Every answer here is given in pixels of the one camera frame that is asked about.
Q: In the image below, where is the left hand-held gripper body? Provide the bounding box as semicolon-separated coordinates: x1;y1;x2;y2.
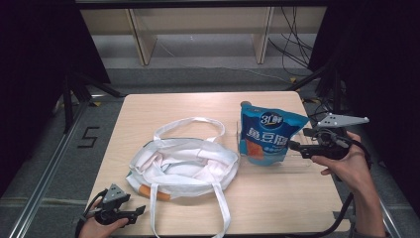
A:
94;183;132;226

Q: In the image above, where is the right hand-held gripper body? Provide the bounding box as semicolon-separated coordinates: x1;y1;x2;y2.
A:
308;112;370;161

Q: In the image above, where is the blue snack pouch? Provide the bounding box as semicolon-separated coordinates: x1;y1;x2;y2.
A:
238;100;311;168

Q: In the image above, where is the white printed tote bag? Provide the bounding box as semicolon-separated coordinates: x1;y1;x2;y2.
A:
125;116;241;238

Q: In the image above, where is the person's left hand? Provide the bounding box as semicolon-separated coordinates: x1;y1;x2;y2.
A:
77;199;131;238

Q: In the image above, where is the person's right hand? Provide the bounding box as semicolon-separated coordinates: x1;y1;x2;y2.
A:
310;131;372;195

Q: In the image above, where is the black metal stand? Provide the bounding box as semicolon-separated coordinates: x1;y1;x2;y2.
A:
286;60;345;115
61;69;124;134

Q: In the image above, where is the black curtain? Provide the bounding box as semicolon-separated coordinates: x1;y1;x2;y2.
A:
0;0;112;196
306;0;420;216

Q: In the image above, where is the light wooden shelf unit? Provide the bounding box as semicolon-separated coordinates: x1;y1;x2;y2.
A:
78;5;328;66

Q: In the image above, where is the left hand-held gripper cable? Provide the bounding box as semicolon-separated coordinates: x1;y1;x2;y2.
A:
74;187;109;238

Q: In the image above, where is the hand-held gripper cable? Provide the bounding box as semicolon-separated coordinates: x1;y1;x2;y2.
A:
286;130;373;238
74;187;109;238

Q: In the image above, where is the right hand-held gripper cable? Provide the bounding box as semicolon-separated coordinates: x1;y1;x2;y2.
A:
286;130;373;238

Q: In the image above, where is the bundle of black cables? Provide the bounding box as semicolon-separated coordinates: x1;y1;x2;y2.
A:
267;6;315;77

